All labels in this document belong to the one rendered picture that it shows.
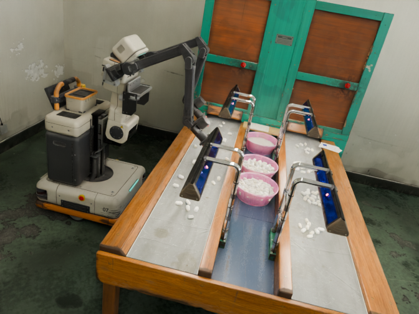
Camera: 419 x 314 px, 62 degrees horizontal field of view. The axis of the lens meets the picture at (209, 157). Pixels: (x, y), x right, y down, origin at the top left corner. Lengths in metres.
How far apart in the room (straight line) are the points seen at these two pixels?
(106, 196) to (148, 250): 1.18
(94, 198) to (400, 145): 3.19
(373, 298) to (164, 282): 0.85
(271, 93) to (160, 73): 1.56
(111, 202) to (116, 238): 1.10
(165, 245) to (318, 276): 0.67
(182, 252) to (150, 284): 0.18
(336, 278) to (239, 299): 0.45
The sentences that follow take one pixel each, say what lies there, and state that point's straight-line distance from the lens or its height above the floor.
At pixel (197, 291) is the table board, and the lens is 1.51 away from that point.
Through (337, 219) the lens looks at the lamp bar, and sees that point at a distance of 1.37.
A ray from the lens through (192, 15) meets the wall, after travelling 3.90.
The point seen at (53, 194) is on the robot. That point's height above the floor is 0.22.
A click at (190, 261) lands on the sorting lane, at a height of 0.74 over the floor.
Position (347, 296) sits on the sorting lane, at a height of 0.74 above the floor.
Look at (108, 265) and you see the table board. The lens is 1.55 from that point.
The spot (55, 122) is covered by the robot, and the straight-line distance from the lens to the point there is 2.59.
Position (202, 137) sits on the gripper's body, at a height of 0.90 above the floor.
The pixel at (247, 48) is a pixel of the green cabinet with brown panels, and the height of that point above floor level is 1.37.
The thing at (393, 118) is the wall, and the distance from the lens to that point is 4.17.
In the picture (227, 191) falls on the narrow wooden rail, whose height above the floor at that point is 0.76.
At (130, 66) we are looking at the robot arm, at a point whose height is 1.25.
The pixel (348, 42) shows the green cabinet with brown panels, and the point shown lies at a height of 1.55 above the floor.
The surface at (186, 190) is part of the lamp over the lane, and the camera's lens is 1.32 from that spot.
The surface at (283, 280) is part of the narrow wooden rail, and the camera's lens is 1.52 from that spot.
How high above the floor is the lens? 1.78
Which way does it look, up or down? 26 degrees down
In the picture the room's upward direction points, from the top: 10 degrees clockwise
